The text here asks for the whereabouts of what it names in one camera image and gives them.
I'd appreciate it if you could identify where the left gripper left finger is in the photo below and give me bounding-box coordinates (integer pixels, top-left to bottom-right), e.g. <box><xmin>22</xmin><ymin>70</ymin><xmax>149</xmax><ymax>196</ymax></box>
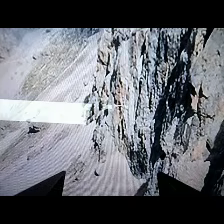
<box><xmin>14</xmin><ymin>170</ymin><xmax>67</xmax><ymax>197</ymax></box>

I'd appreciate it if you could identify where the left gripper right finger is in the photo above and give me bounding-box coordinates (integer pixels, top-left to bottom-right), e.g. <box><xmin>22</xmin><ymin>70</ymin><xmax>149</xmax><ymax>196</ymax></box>
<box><xmin>156</xmin><ymin>171</ymin><xmax>204</xmax><ymax>197</ymax></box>

